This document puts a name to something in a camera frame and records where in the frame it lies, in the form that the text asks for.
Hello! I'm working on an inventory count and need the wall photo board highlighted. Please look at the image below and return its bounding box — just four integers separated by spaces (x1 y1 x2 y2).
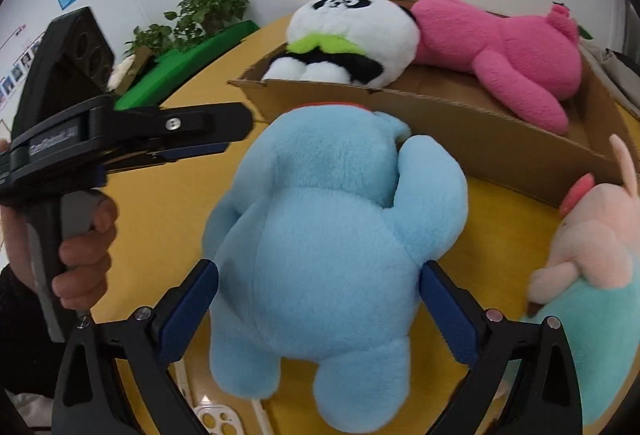
0 27 46 108

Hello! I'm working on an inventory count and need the person's left hand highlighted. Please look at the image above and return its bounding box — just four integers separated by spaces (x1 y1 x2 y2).
0 199 118 311

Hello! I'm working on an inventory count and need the cardboard box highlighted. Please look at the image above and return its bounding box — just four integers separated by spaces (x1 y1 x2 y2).
227 0 640 216

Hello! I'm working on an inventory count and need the blue plush toy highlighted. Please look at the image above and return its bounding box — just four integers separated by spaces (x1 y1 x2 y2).
202 102 469 433

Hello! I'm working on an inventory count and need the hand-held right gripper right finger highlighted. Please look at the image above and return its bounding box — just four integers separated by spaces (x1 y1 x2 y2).
420 260 585 435

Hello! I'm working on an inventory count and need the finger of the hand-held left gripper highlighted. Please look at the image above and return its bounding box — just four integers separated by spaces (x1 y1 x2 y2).
89 102 254 156
102 142 231 176

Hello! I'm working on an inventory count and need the panda plush toy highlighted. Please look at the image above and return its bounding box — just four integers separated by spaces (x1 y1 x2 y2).
262 0 421 88

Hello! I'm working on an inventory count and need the person's left forearm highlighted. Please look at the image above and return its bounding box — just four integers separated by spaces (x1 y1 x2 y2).
0 265 66 391

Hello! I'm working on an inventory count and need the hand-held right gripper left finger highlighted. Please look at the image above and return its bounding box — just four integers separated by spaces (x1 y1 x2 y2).
51 259 221 435

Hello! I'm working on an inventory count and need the potted green plant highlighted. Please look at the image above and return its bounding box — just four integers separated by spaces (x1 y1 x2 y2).
165 0 251 50

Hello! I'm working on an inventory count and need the pink and teal plush toy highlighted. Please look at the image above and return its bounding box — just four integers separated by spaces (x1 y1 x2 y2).
520 135 640 426

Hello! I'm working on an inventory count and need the white plastic tray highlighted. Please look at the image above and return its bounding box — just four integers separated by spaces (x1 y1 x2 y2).
172 360 276 435

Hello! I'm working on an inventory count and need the small green plant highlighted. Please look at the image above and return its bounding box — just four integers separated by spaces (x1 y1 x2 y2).
124 22 176 60

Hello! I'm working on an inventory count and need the grey cloth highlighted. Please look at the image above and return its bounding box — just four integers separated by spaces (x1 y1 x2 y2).
580 42 640 116

